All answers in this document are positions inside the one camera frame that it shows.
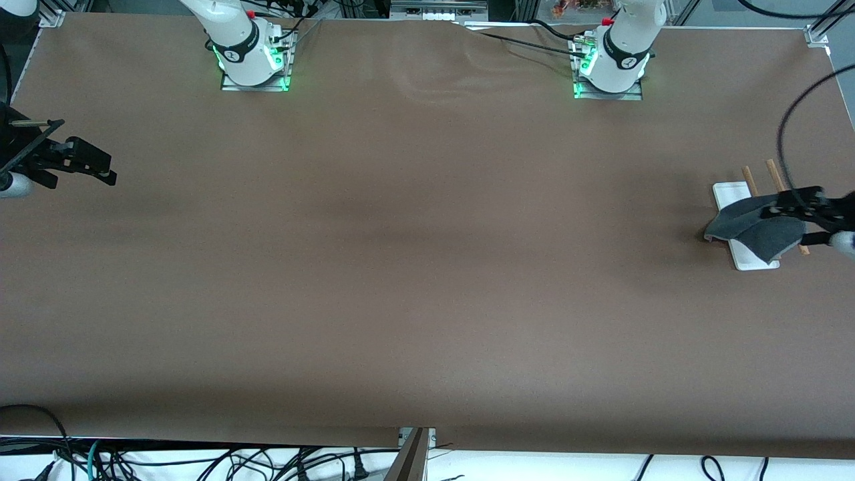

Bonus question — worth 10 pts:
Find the grey towel with pink side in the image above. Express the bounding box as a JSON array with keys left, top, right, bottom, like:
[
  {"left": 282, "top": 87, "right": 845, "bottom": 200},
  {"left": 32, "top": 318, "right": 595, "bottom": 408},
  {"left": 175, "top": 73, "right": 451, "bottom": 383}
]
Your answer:
[{"left": 703, "top": 195, "right": 810, "bottom": 265}]

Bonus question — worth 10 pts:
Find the white rack base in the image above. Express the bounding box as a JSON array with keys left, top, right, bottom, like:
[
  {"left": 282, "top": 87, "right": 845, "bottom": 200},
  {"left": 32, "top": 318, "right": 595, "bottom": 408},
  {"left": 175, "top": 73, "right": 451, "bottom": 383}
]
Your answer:
[{"left": 712, "top": 182, "right": 781, "bottom": 271}]

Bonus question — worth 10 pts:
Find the brown table cover sheet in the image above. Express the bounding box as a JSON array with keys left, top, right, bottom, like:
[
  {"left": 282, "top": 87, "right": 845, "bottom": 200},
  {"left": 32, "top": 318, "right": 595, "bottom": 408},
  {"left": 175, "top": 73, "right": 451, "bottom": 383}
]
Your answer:
[{"left": 0, "top": 12, "right": 855, "bottom": 460}]

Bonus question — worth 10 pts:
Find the white grey power strip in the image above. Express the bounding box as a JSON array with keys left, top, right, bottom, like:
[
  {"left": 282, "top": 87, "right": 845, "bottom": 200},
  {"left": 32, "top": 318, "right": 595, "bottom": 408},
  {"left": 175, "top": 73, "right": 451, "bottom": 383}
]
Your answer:
[{"left": 390, "top": 0, "right": 489, "bottom": 21}]

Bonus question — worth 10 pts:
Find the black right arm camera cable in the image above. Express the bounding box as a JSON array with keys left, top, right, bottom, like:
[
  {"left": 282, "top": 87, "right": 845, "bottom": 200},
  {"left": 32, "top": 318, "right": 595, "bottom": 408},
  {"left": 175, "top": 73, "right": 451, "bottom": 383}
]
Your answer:
[{"left": 0, "top": 118, "right": 66, "bottom": 177}]

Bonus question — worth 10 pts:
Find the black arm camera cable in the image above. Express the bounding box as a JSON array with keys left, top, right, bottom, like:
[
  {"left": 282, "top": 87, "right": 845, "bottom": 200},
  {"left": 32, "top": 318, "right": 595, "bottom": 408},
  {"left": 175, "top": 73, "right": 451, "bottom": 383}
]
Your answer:
[
  {"left": 0, "top": 118, "right": 66, "bottom": 177},
  {"left": 776, "top": 63, "right": 855, "bottom": 196}
]

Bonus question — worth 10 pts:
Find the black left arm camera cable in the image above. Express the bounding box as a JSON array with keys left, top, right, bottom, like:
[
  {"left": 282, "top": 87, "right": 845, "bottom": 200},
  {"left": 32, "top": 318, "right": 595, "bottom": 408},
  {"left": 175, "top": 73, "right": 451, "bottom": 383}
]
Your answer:
[{"left": 776, "top": 63, "right": 855, "bottom": 196}]

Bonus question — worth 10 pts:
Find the black looped floor cable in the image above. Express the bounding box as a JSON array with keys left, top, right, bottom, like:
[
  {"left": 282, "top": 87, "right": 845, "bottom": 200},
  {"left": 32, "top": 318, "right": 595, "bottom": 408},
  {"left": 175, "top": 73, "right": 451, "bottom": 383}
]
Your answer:
[{"left": 0, "top": 404, "right": 71, "bottom": 468}]

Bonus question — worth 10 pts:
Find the short black cable on table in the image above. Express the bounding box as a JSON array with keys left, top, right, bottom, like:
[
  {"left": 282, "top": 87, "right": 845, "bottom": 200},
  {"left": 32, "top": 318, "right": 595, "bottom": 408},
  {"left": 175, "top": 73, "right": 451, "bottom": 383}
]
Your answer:
[{"left": 531, "top": 19, "right": 595, "bottom": 45}]

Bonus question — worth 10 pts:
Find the long black cable on table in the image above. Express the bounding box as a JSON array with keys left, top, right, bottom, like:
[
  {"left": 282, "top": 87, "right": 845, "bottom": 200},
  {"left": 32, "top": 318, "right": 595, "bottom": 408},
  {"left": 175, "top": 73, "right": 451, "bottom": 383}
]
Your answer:
[{"left": 461, "top": 23, "right": 590, "bottom": 58}]

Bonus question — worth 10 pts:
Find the aluminium bracket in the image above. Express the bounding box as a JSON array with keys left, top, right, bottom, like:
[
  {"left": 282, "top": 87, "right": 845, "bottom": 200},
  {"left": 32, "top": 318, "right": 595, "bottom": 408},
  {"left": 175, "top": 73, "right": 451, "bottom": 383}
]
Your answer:
[{"left": 399, "top": 428, "right": 437, "bottom": 450}]

